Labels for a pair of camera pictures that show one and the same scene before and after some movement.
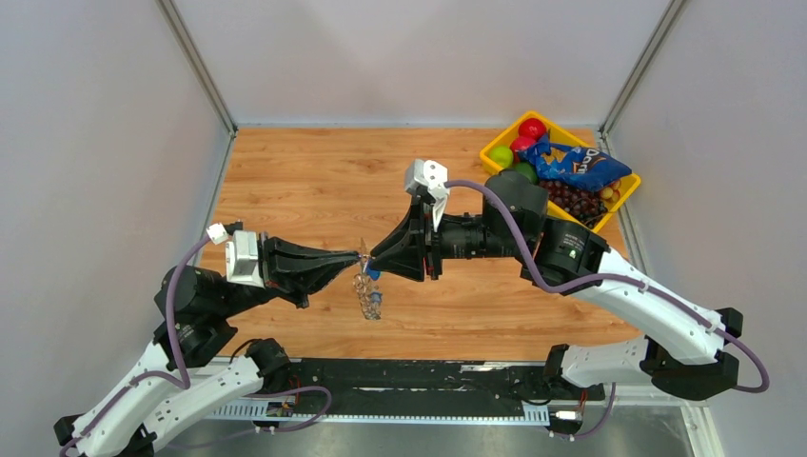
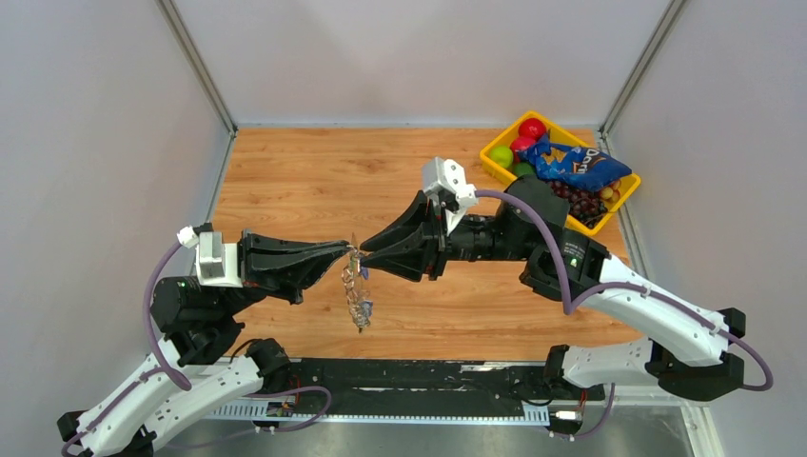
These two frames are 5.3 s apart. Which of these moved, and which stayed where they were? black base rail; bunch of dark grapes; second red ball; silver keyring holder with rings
Moved: silver keyring holder with rings
Stayed: bunch of dark grapes; second red ball; black base rail
